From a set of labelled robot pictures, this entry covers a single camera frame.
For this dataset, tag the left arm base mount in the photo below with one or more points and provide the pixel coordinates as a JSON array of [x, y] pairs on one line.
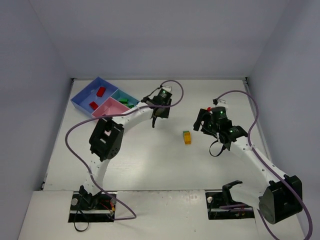
[[85, 208]]

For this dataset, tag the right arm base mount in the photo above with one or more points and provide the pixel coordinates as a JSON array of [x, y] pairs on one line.
[[219, 209]]

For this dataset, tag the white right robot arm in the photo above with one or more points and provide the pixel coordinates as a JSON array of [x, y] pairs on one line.
[[277, 195]]

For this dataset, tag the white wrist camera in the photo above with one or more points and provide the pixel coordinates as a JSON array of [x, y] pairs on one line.
[[167, 88], [220, 103]]

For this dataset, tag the light blue container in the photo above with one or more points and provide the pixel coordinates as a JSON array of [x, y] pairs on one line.
[[121, 94]]

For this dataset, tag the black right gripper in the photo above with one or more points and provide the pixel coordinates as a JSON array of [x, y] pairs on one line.
[[200, 120]]

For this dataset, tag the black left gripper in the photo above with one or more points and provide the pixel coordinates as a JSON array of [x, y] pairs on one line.
[[160, 111]]

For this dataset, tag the pink container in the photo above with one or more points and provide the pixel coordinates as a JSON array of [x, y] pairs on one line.
[[110, 107]]

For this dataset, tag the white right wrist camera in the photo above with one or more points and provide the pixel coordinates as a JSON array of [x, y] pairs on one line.
[[220, 103]]

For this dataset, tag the green number two lego cube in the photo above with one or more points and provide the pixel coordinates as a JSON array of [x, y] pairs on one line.
[[123, 100]]

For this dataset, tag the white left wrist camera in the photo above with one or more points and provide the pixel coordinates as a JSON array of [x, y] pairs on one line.
[[167, 88]]

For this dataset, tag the red bottom lego brick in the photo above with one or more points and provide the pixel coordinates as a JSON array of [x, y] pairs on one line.
[[100, 91]]

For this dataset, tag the dark blue container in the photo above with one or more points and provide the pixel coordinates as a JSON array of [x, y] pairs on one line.
[[88, 94]]

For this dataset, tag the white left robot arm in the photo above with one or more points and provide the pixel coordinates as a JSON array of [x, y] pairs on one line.
[[107, 136]]

